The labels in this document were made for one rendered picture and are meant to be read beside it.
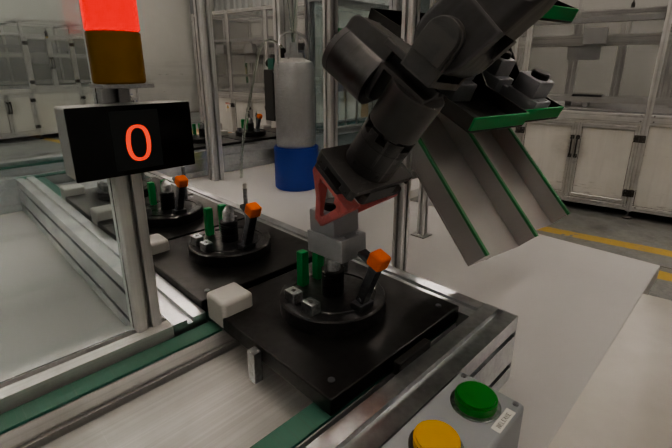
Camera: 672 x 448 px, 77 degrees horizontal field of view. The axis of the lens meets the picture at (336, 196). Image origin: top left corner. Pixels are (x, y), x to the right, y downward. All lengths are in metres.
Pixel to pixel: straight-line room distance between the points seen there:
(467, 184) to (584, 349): 0.31
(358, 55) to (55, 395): 0.47
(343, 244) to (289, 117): 0.97
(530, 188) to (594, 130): 3.49
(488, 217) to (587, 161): 3.70
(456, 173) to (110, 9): 0.56
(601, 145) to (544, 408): 3.85
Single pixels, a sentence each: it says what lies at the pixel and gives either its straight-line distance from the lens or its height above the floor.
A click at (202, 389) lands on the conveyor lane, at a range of 0.57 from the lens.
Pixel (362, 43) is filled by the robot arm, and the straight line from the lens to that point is 0.44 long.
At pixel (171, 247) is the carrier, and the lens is 0.81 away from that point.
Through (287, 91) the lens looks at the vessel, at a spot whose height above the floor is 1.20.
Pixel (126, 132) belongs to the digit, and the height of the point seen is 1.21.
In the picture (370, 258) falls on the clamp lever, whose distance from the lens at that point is 0.49.
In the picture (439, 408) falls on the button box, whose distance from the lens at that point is 0.47.
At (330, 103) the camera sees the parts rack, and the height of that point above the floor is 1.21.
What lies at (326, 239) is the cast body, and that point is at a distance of 0.52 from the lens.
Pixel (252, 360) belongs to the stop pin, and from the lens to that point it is 0.52.
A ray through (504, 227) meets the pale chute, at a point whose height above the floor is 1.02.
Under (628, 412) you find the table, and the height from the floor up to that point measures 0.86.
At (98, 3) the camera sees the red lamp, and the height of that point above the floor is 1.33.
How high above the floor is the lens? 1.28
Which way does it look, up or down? 17 degrees down
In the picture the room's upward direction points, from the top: straight up
